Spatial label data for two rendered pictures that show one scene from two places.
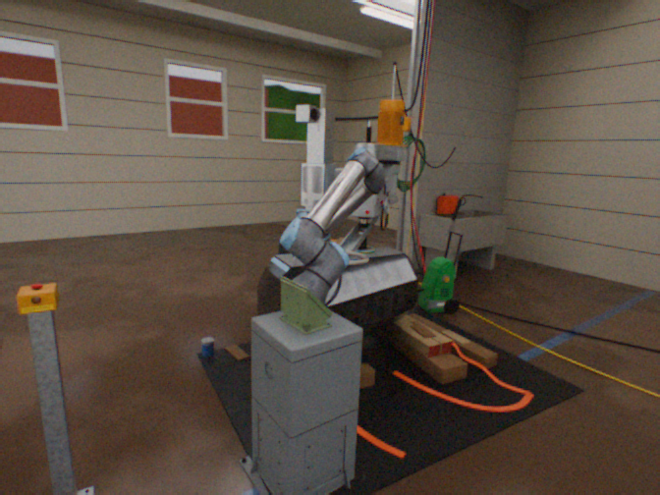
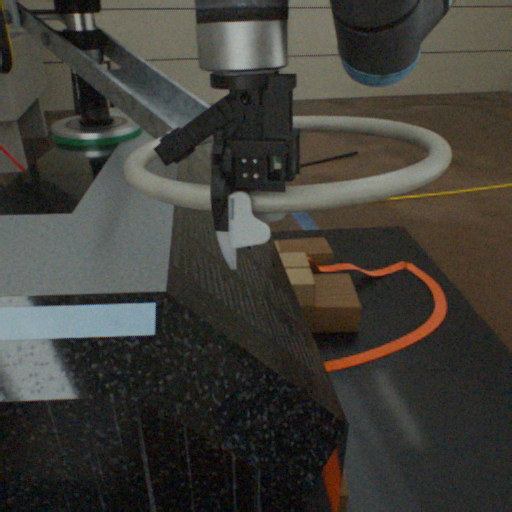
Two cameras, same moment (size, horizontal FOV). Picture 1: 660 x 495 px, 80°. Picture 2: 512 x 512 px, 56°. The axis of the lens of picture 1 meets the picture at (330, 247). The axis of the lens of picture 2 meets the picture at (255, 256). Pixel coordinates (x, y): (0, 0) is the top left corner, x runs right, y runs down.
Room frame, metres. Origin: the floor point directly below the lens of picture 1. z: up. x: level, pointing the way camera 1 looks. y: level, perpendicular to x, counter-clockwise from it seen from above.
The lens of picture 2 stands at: (2.37, 0.66, 1.19)
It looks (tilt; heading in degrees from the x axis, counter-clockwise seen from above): 29 degrees down; 295
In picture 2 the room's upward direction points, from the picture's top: straight up
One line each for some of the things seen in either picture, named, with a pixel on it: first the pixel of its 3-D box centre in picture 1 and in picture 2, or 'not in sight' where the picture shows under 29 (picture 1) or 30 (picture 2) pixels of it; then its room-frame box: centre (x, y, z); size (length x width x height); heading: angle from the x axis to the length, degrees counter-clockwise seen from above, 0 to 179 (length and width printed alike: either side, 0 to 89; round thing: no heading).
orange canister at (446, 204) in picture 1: (449, 203); not in sight; (5.95, -1.77, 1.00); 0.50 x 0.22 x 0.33; 127
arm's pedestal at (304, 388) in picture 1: (303, 401); not in sight; (1.77, 0.10, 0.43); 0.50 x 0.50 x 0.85; 37
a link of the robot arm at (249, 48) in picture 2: not in sight; (244, 49); (2.60, 0.19, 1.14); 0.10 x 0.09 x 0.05; 97
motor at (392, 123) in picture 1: (392, 124); not in sight; (3.84, -0.54, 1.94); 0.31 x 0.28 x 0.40; 68
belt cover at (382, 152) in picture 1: (379, 154); not in sight; (3.56, -0.41, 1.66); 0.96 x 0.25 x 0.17; 158
